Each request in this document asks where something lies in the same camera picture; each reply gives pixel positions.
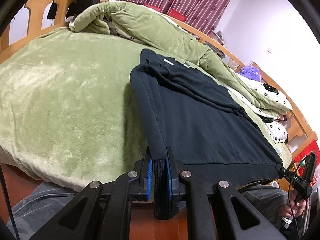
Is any purple plush toy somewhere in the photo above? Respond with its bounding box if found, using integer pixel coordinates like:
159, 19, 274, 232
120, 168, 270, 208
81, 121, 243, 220
237, 66, 263, 82

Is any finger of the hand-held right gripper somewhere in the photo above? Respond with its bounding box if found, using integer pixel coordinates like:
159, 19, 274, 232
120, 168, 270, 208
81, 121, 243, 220
276, 164, 300, 181

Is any green quilt with floral lining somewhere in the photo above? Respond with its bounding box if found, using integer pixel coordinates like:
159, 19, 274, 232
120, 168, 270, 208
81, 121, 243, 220
69, 1, 293, 117

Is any thick black cable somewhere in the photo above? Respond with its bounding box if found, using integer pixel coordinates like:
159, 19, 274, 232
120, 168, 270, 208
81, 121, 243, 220
0, 166, 19, 240

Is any person's right hand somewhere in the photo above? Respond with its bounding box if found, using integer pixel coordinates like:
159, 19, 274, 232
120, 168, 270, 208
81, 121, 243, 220
282, 191, 309, 222

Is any wooden bed frame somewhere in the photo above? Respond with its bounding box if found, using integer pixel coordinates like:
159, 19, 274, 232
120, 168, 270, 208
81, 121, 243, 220
0, 0, 318, 160

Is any white floral pillow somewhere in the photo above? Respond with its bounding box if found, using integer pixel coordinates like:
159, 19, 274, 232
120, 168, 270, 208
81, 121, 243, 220
260, 116, 288, 144

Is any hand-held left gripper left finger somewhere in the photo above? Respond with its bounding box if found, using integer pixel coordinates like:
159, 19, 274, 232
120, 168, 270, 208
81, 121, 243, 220
29, 146, 153, 240

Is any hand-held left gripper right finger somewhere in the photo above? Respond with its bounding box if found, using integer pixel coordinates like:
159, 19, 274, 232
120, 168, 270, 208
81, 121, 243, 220
166, 147, 288, 240

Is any pile of cardboard boxes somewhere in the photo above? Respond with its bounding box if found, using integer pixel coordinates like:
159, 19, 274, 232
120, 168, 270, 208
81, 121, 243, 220
212, 30, 225, 43

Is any red box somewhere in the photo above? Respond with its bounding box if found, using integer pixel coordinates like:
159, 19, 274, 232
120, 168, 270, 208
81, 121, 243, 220
294, 140, 320, 188

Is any green fleece bed sheet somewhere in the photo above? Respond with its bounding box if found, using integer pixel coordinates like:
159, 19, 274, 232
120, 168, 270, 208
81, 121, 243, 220
0, 26, 292, 192

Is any black sweatshirt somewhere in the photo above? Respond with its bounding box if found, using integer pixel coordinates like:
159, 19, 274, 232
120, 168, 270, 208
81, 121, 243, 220
129, 49, 284, 220

